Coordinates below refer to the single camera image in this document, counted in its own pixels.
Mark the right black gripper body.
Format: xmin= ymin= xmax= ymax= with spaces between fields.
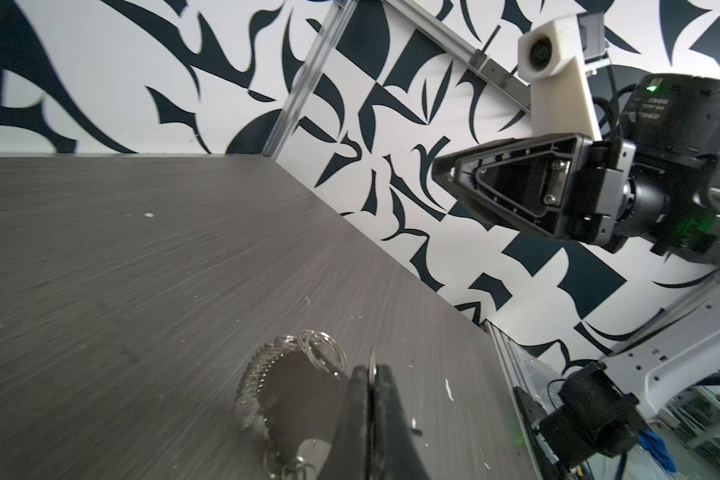
xmin=554 ymin=134 xmax=636 ymax=243

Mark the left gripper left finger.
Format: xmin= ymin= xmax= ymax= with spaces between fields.
xmin=318 ymin=366 xmax=371 ymax=480

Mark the large keyring with red handle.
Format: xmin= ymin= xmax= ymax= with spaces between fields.
xmin=235 ymin=329 xmax=353 ymax=479

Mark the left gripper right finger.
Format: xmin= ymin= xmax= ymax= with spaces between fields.
xmin=370 ymin=364 xmax=430 ymax=479

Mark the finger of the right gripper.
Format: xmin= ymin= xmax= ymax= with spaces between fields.
xmin=431 ymin=133 xmax=594 ymax=237

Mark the aluminium frame right corner post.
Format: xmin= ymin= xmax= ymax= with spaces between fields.
xmin=262 ymin=1 xmax=358 ymax=160

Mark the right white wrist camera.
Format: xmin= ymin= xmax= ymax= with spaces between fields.
xmin=518 ymin=12 xmax=610 ymax=141

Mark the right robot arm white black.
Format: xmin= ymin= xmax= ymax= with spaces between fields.
xmin=432 ymin=74 xmax=720 ymax=478

